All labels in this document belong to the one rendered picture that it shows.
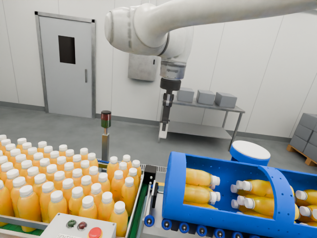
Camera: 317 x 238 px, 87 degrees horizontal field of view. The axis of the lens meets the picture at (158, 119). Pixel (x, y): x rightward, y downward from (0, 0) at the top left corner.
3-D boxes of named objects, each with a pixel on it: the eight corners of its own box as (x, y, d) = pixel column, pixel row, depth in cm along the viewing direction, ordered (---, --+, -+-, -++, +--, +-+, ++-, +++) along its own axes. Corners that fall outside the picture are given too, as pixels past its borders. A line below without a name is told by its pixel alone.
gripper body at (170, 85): (162, 75, 64) (158, 99, 67) (160, 78, 56) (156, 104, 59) (181, 78, 64) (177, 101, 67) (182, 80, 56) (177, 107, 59)
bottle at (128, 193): (127, 203, 86) (129, 174, 80) (137, 212, 82) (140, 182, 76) (116, 212, 81) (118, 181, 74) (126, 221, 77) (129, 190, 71)
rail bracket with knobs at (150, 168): (153, 189, 97) (155, 175, 94) (141, 187, 98) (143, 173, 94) (155, 178, 107) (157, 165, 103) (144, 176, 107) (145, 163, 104)
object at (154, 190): (153, 216, 77) (156, 196, 73) (148, 216, 78) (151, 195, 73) (155, 199, 87) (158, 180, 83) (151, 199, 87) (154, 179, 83)
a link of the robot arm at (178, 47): (175, 61, 65) (146, 57, 57) (181, 16, 60) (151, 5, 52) (195, 64, 57) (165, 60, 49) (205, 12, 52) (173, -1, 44)
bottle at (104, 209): (116, 224, 75) (118, 191, 69) (112, 239, 69) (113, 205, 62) (100, 222, 75) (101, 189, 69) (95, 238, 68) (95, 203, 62)
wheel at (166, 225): (172, 218, 71) (171, 217, 73) (161, 217, 71) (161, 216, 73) (171, 231, 69) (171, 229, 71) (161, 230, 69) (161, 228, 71)
